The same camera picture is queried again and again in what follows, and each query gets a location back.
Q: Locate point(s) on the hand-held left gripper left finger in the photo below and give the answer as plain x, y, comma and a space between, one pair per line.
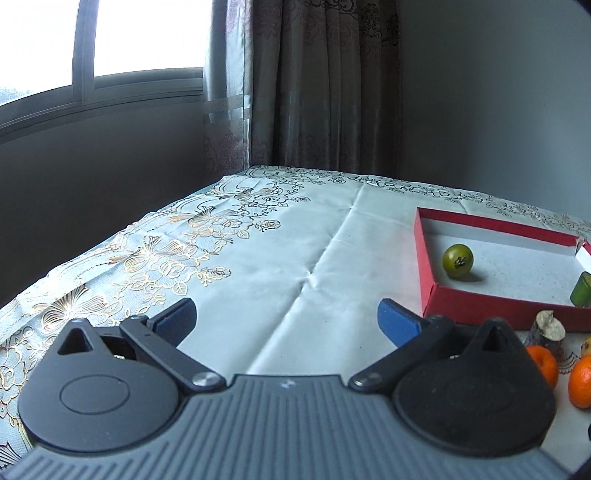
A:
178, 323

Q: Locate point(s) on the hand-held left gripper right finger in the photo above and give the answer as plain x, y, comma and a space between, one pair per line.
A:
397, 323

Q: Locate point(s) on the green tomato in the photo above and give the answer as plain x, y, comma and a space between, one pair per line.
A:
458, 261

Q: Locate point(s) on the red cardboard box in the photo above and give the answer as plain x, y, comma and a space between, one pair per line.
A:
503, 272

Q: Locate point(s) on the eggplant chunk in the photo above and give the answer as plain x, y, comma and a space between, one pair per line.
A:
547, 339

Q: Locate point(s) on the orange tangerine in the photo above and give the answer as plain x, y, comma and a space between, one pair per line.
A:
581, 381
544, 365

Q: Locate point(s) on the green cucumber piece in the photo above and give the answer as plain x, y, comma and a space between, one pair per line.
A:
581, 288

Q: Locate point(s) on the brown longan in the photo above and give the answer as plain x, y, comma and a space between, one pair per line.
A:
587, 347

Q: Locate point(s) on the floral white tablecloth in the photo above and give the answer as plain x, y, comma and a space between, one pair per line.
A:
300, 240

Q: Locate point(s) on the patterned grey curtain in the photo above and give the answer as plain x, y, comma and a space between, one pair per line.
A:
314, 83

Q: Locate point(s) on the window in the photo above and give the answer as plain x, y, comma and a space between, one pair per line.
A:
115, 46

